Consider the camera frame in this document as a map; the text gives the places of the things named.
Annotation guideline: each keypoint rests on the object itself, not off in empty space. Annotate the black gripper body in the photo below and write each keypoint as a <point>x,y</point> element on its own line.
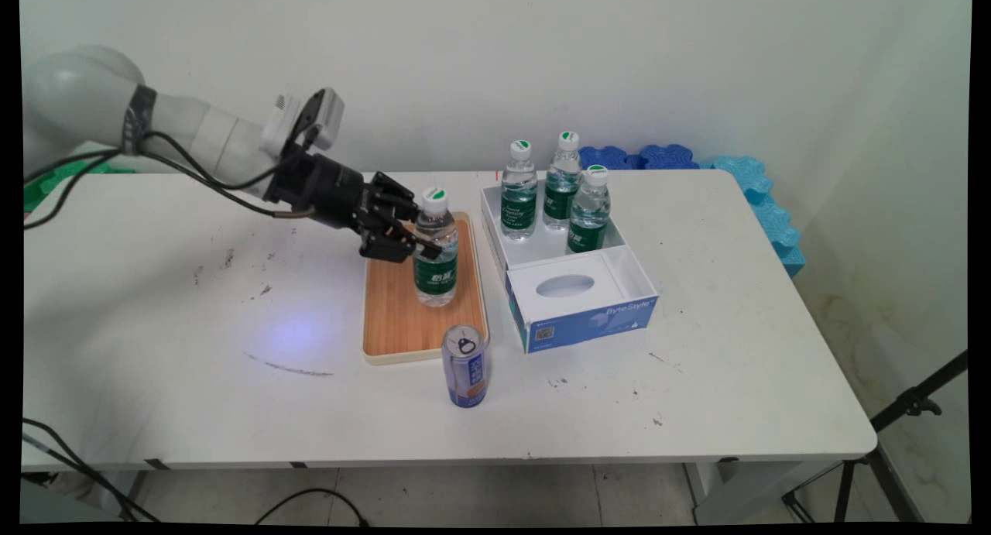
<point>325,190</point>

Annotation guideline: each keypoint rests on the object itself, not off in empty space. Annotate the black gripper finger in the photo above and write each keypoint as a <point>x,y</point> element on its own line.
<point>387,241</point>
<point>396,198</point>

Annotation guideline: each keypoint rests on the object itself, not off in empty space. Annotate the green label water bottle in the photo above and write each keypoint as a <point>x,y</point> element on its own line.
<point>587,225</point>
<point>562,186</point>
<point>519,206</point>
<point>435,276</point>

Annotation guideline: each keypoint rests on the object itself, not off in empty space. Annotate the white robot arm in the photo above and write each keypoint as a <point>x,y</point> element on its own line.
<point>85,94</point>

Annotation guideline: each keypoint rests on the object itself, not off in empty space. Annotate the wooden tray with cream rim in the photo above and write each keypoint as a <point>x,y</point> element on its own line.
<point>395,318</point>

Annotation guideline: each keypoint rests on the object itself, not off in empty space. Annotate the blue and silver drink can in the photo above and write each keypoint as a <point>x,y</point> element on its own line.
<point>466,376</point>

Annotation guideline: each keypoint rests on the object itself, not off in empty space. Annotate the dark blue foam mat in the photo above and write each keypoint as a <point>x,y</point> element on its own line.
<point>670,157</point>
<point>608,158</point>

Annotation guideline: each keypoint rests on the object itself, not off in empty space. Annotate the white ByteDance cardboard box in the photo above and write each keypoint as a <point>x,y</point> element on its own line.
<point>588,318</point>

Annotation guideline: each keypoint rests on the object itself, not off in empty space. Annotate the green foam mat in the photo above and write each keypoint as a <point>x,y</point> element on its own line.
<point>54,180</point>

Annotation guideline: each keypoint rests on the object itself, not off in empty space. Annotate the light blue foam mat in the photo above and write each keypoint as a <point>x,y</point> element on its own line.
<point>782,229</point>
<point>739,175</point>

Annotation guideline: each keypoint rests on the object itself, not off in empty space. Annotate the white table leg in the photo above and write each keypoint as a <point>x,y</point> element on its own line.
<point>743,488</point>

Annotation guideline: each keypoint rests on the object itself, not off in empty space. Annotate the black tripod stand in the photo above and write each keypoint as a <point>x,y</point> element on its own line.
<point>913,403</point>

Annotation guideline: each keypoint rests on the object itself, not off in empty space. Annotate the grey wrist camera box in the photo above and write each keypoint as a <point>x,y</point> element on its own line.
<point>325,121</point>

